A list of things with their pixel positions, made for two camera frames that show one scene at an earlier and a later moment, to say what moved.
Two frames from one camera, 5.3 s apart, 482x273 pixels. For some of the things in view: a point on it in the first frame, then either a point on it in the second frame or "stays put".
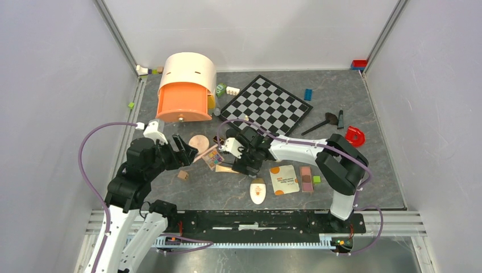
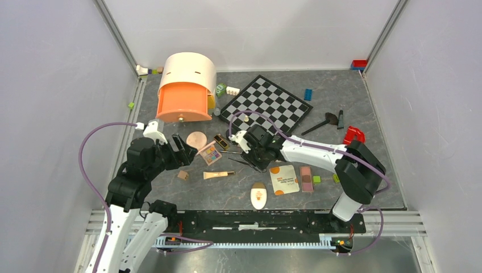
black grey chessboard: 268,104 stays put
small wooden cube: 183,174 stays put
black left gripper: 185,156 stays put
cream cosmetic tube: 223,169 to 207,175
